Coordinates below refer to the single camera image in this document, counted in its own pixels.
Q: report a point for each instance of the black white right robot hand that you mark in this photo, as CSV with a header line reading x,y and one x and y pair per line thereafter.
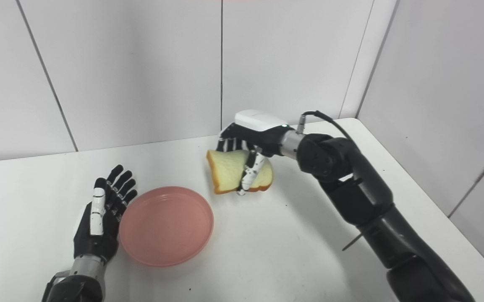
x,y
262,134

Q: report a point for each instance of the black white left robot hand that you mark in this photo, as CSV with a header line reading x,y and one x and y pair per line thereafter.
x,y
95,243

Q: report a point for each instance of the slice of white bread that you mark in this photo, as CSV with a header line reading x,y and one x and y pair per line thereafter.
x,y
227,170

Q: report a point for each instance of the pink round plate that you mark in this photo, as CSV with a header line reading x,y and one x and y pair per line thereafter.
x,y
166,226

